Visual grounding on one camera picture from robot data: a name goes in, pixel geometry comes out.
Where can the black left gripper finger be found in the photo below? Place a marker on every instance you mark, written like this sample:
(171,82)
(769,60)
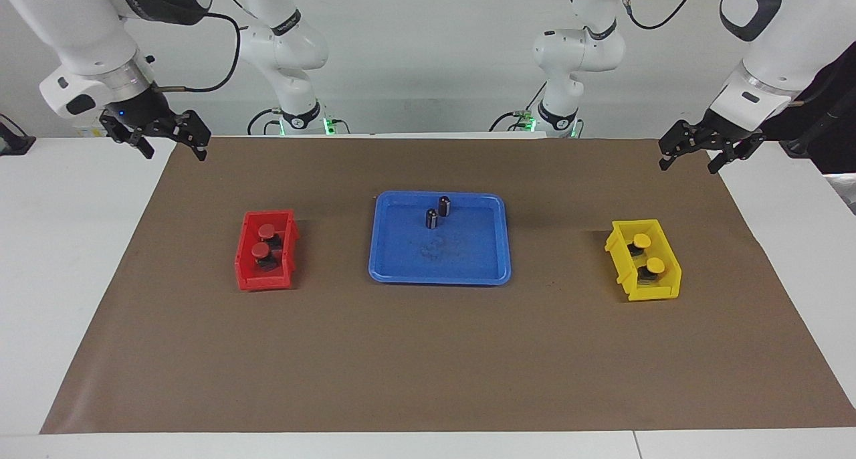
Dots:
(677,141)
(735,152)

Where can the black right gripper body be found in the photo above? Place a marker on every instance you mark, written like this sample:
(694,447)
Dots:
(144,111)

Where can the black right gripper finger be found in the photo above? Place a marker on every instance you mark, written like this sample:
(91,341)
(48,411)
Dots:
(196,132)
(137,138)

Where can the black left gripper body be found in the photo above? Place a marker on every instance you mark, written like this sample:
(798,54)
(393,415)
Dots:
(725,132)

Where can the yellow push button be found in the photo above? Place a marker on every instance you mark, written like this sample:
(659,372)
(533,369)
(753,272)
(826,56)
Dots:
(642,240)
(655,265)

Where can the red push button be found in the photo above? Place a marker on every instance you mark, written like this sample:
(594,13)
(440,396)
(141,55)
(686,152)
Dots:
(267,231)
(261,249)

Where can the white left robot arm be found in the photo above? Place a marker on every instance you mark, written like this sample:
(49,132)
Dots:
(789,37)

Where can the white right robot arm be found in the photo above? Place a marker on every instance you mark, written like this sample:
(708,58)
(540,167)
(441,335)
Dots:
(80,31)

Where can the blue plastic tray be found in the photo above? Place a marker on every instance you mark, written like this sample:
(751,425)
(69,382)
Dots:
(408,258)

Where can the white power strip box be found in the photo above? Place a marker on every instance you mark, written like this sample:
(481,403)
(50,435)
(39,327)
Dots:
(90,132)

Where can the black dark panel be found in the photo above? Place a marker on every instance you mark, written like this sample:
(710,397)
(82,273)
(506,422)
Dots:
(829,111)

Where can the yellow plastic bin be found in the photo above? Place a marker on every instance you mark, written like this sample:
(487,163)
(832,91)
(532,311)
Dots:
(669,255)

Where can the black table clamp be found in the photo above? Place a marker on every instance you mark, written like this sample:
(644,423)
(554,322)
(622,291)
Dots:
(13,141)

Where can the red plastic bin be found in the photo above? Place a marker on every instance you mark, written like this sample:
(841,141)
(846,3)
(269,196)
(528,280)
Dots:
(244,258)

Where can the black cylindrical capacitor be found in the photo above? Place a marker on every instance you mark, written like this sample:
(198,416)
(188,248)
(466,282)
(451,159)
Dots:
(445,206)
(432,219)

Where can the brown paper mat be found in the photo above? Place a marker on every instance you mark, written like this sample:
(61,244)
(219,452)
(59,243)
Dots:
(428,358)

